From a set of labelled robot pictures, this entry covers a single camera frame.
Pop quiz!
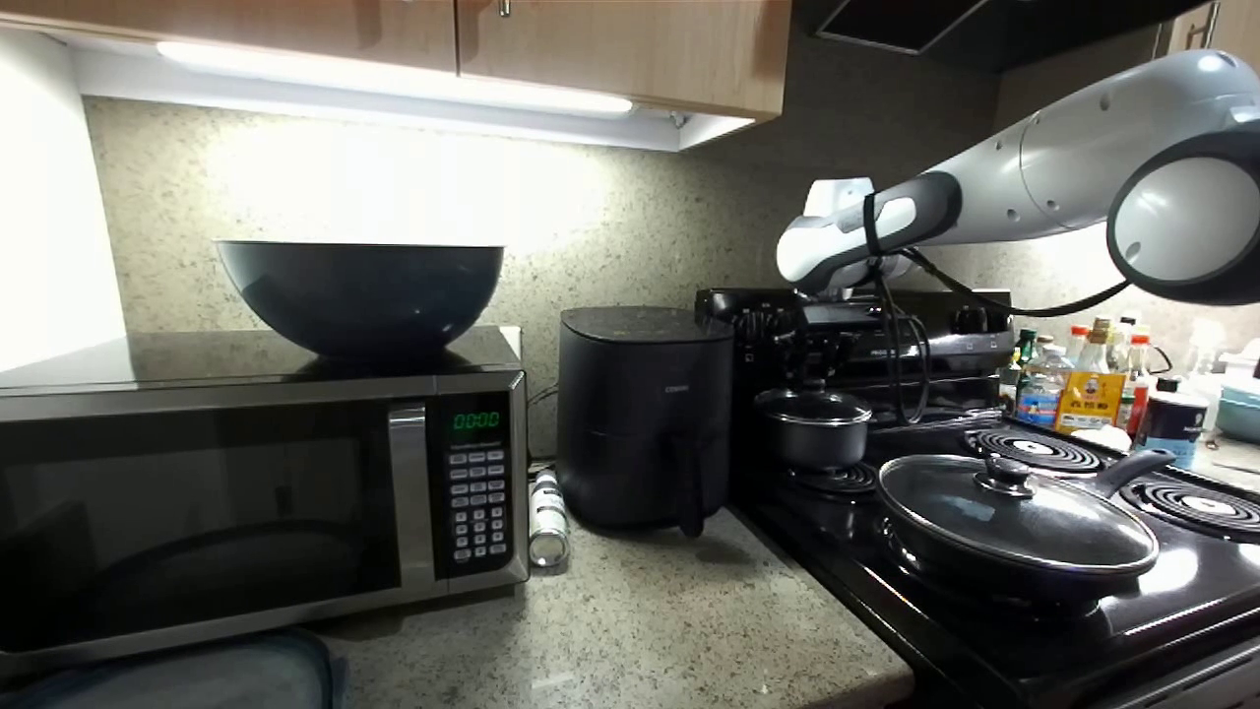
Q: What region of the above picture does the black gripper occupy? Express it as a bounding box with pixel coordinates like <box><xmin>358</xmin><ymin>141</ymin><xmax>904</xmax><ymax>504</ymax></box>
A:
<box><xmin>800</xmin><ymin>297</ymin><xmax>902</xmax><ymax>393</ymax></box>

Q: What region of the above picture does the black air fryer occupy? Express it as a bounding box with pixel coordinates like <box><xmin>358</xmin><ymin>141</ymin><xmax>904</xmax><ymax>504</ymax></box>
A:
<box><xmin>556</xmin><ymin>305</ymin><xmax>740</xmax><ymax>539</ymax></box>

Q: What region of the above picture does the black pan with lid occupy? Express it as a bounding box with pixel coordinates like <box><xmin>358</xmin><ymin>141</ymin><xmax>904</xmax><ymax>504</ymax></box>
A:
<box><xmin>874</xmin><ymin>448</ymin><xmax>1165</xmax><ymax>585</ymax></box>

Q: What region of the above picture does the small black saucepan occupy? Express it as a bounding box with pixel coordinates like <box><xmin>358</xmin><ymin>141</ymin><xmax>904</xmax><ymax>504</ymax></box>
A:
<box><xmin>752</xmin><ymin>389</ymin><xmax>1008</xmax><ymax>480</ymax></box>

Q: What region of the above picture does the green capped dark bottle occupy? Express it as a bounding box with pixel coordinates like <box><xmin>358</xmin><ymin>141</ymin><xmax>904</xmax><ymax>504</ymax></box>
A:
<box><xmin>1010</xmin><ymin>329</ymin><xmax>1043</xmax><ymax>398</ymax></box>

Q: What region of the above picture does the clear plastic bottle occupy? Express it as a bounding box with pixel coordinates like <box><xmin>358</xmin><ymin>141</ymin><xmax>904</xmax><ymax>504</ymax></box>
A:
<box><xmin>1020</xmin><ymin>336</ymin><xmax>1079</xmax><ymax>434</ymax></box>

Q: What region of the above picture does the black electric stove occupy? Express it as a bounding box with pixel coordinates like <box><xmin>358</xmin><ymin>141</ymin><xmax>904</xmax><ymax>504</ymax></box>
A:
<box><xmin>692</xmin><ymin>285</ymin><xmax>1260</xmax><ymax>709</ymax></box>

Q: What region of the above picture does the electric coil burner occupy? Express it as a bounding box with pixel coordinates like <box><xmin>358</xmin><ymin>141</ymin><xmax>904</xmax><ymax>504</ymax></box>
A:
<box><xmin>959</xmin><ymin>420</ymin><xmax>1117</xmax><ymax>477</ymax></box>
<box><xmin>1117</xmin><ymin>470</ymin><xmax>1260</xmax><ymax>543</ymax></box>

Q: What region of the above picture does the yellow label bottle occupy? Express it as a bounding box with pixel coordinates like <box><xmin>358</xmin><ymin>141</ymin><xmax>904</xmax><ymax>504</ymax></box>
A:
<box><xmin>1055</xmin><ymin>315</ymin><xmax>1130</xmax><ymax>437</ymax></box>

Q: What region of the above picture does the red sauce bottle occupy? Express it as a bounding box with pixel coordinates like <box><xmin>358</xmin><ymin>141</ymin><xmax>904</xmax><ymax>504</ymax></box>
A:
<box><xmin>1123</xmin><ymin>330</ymin><xmax>1163</xmax><ymax>447</ymax></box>

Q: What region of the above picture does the large black frying pan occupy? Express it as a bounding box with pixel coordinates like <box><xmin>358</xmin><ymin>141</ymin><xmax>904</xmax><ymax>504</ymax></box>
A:
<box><xmin>874</xmin><ymin>448</ymin><xmax>1175</xmax><ymax>613</ymax></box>

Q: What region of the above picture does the small salt shaker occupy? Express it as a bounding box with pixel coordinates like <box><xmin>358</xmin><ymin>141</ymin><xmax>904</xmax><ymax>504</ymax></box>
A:
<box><xmin>522</xmin><ymin>460</ymin><xmax>575</xmax><ymax>575</ymax></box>

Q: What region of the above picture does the dark jar blue label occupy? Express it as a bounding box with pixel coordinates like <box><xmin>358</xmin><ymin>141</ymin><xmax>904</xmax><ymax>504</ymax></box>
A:
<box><xmin>1139</xmin><ymin>373</ymin><xmax>1214</xmax><ymax>472</ymax></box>

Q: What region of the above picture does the black range hood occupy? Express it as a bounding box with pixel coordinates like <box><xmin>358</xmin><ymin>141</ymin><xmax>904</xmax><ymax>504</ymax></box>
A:
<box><xmin>793</xmin><ymin>0</ymin><xmax>1214</xmax><ymax>75</ymax></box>

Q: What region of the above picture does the teal bowl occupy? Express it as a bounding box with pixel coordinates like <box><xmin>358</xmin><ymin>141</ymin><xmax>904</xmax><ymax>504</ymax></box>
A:
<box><xmin>1214</xmin><ymin>373</ymin><xmax>1260</xmax><ymax>448</ymax></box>

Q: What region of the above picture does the dark round bowl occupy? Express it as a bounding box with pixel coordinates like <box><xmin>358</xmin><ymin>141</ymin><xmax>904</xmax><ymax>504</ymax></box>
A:
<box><xmin>214</xmin><ymin>235</ymin><xmax>509</xmax><ymax>371</ymax></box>

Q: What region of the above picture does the stainless steel microwave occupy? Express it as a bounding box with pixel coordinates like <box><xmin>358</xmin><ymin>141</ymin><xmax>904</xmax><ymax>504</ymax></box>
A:
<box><xmin>0</xmin><ymin>329</ymin><xmax>531</xmax><ymax>662</ymax></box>

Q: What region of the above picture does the grey round plate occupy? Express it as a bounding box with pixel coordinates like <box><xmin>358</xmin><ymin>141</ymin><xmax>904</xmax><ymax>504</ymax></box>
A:
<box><xmin>0</xmin><ymin>625</ymin><xmax>345</xmax><ymax>709</ymax></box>

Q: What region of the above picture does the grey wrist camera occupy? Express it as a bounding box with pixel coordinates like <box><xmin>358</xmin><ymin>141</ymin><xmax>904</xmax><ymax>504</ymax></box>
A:
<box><xmin>800</xmin><ymin>298</ymin><xmax>887</xmax><ymax>330</ymax></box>

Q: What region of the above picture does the wooden wall cabinet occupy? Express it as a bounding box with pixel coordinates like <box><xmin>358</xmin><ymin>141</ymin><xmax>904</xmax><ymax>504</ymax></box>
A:
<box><xmin>0</xmin><ymin>0</ymin><xmax>797</xmax><ymax>122</ymax></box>
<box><xmin>1159</xmin><ymin>0</ymin><xmax>1260</xmax><ymax>65</ymax></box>

